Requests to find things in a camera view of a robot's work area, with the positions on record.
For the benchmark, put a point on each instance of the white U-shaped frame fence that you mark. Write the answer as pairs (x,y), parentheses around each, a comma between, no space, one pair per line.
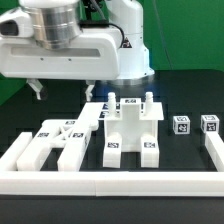
(15,182)

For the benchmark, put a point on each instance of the white tagged cube left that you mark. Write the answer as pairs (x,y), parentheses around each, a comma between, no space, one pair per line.
(181,125)

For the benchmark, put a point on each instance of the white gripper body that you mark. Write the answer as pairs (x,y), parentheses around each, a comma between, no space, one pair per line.
(49,43)

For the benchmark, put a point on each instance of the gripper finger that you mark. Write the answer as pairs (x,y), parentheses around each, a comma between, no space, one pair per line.
(89,89)
(38,88)

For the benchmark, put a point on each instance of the white tagged cube right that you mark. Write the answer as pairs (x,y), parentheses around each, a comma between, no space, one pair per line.
(210,123)

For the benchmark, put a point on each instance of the white chair seat piece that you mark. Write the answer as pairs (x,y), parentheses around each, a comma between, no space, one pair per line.
(135,120)

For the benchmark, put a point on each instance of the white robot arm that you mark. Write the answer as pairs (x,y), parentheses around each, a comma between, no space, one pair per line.
(124,15)

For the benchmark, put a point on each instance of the white tagged cube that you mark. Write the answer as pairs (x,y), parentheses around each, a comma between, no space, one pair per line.
(181,125)
(210,123)

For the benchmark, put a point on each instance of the white chair back piece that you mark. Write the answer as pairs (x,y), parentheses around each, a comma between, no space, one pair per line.
(71,136)

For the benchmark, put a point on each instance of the white marker base plate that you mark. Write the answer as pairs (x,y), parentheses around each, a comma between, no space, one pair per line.
(99,110)

